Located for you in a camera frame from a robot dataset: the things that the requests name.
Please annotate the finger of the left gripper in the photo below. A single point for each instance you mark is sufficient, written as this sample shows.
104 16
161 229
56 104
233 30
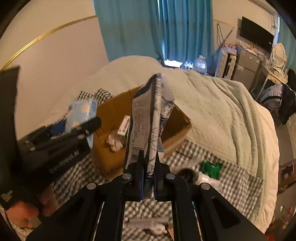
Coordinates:
76 136
42 134

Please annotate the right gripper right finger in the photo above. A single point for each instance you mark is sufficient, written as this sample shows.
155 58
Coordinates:
200 212

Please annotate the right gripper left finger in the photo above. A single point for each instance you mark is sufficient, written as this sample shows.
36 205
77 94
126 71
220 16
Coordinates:
95 212

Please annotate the light blue tissue pack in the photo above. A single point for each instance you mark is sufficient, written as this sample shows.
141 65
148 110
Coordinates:
80 112

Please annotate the white paper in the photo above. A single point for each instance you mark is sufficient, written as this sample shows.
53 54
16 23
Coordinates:
116 141

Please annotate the black round object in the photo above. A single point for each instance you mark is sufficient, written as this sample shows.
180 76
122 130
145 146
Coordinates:
189 175

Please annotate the green snack packet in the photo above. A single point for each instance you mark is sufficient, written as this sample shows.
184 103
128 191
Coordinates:
211 170

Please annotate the black white printed pouch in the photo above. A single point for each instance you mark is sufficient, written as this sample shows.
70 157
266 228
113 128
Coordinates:
152 106

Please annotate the white green medicine box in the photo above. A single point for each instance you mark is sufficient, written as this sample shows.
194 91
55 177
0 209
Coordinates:
124 126

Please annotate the person's left hand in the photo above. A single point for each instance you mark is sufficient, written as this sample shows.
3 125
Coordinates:
22 213

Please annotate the brown cardboard box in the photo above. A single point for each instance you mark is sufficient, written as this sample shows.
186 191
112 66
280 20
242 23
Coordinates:
110 164

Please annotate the grey white checkered cloth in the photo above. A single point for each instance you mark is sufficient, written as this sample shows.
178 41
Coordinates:
241 183

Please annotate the pale green knitted blanket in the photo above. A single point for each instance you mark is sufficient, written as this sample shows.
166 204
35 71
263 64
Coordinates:
228 127

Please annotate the clear water jug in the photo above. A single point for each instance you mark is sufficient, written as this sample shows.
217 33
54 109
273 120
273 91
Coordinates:
200 65

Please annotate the teal window curtain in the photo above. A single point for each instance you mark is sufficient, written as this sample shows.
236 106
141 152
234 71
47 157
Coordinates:
163 30

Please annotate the dark clothes on chair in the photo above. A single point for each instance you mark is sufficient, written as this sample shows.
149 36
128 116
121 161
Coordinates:
281 98

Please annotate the white suitcase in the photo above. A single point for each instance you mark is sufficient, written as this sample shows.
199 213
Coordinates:
226 62

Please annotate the white dressing table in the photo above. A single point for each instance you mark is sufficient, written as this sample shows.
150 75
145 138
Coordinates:
264 78

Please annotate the grey cabinet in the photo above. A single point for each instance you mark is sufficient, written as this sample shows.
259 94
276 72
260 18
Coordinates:
246 67

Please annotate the oval white mirror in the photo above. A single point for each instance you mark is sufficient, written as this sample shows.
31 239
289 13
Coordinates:
278 56

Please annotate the black wall television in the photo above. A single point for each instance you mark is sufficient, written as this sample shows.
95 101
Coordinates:
256 34

